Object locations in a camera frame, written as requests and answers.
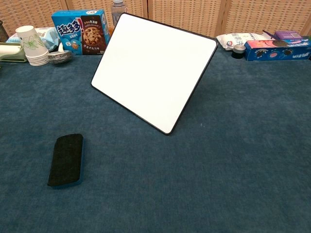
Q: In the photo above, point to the blue Oreo cookie box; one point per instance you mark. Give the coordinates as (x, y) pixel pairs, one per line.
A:
(279, 52)

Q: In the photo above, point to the white plastic snack bag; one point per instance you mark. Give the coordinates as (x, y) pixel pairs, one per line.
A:
(243, 38)

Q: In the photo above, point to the small purple box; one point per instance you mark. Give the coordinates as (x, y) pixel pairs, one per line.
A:
(288, 35)

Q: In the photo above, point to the light blue wet wipes pack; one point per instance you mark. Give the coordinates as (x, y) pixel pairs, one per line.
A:
(48, 36)

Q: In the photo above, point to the white plastic jar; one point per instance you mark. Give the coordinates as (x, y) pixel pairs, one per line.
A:
(31, 46)

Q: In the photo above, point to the black felt blue eraser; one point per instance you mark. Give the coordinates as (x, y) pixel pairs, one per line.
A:
(65, 160)

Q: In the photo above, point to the black mesh pen holder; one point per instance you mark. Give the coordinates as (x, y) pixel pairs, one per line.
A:
(3, 31)

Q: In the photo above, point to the blue chocolate chip cookie box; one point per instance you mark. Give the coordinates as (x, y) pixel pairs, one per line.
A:
(73, 31)

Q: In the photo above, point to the white rectangular board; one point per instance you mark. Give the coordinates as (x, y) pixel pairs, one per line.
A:
(155, 72)

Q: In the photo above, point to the woven wooden folding screen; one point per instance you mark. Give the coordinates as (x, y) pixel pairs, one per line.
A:
(194, 12)

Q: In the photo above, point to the dark blue table cloth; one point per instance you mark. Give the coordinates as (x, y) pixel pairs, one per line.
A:
(218, 170)

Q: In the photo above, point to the clear plastic water bottle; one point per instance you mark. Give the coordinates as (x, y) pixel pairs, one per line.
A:
(117, 12)

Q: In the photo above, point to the clear lidded cup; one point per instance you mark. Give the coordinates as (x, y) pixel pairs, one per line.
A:
(59, 58)

